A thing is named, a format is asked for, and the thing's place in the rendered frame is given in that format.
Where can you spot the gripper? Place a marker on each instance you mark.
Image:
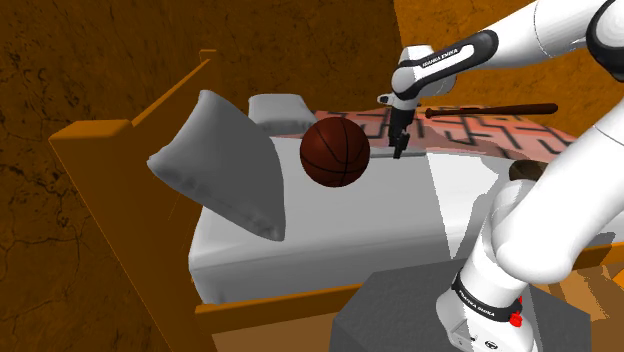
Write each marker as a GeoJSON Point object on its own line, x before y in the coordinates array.
{"type": "Point", "coordinates": [401, 123]}

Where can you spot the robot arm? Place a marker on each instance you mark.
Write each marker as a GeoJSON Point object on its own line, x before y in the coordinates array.
{"type": "Point", "coordinates": [546, 219]}

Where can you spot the brown basketball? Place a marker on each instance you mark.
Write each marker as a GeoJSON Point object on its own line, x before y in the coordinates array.
{"type": "Point", "coordinates": [334, 151]}

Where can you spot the pink black patterned blanket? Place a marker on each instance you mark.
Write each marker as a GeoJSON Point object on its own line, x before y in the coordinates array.
{"type": "Point", "coordinates": [492, 132]}

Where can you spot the dark brown baseball bat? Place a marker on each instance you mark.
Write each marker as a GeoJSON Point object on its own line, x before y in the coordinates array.
{"type": "Point", "coordinates": [492, 110]}

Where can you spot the orange wooden bed white mattress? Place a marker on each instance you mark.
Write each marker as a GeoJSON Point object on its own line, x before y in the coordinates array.
{"type": "Point", "coordinates": [365, 219]}

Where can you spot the small grey pillow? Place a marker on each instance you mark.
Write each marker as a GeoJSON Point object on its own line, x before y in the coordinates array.
{"type": "Point", "coordinates": [280, 113]}

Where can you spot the brown round object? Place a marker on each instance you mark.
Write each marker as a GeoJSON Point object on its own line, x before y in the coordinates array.
{"type": "Point", "coordinates": [525, 170]}

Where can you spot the large grey pillow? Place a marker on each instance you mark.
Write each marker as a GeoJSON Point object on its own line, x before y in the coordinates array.
{"type": "Point", "coordinates": [224, 166]}

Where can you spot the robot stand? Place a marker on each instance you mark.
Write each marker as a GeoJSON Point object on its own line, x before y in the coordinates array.
{"type": "Point", "coordinates": [390, 317]}

